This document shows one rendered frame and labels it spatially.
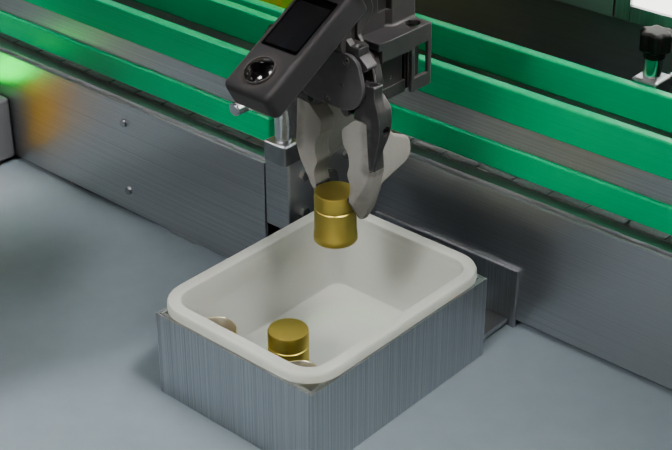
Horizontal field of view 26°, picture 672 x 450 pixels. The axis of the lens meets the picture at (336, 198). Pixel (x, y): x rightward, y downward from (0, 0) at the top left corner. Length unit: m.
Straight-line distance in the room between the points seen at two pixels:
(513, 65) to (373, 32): 0.25
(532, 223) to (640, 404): 0.18
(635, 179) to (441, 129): 0.20
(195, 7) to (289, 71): 0.42
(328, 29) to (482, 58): 0.32
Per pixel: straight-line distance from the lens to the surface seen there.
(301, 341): 1.18
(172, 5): 1.47
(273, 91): 1.03
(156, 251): 1.42
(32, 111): 1.56
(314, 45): 1.05
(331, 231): 1.15
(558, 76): 1.30
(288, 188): 1.29
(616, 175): 1.21
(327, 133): 1.15
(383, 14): 1.11
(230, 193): 1.35
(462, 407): 1.21
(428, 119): 1.31
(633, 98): 1.26
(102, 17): 1.44
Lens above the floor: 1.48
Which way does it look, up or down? 29 degrees down
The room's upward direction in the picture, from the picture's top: straight up
